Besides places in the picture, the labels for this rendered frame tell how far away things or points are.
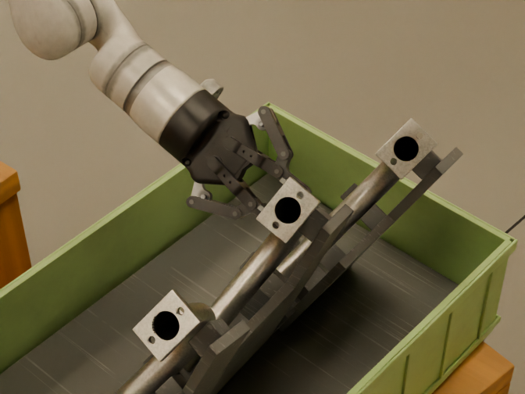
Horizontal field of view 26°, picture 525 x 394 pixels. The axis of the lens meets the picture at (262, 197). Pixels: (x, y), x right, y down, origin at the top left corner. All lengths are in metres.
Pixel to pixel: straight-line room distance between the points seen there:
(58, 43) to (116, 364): 0.44
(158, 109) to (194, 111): 0.04
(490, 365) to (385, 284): 0.17
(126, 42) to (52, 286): 0.38
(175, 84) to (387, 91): 2.09
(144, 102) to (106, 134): 1.92
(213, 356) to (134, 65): 0.31
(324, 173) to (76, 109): 1.66
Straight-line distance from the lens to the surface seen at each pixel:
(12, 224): 1.77
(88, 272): 1.48
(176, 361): 1.18
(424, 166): 1.29
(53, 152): 3.05
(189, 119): 1.15
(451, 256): 1.52
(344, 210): 1.19
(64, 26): 1.20
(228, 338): 1.07
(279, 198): 1.14
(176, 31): 3.45
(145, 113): 1.17
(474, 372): 1.52
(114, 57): 1.18
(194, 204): 1.17
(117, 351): 1.45
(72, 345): 1.47
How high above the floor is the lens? 1.97
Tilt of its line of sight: 43 degrees down
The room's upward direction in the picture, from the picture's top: straight up
